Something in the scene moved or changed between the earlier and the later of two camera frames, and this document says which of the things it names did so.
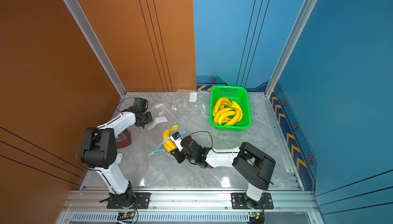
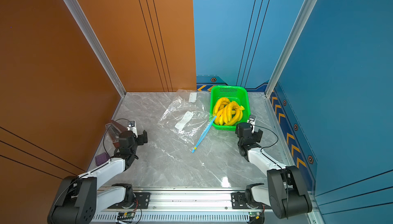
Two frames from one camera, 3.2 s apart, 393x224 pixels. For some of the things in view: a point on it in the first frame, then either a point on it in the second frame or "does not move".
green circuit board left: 126,215 does not move
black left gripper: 150,118 to 140,140
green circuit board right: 255,215 does not move
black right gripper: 177,155 to 257,135
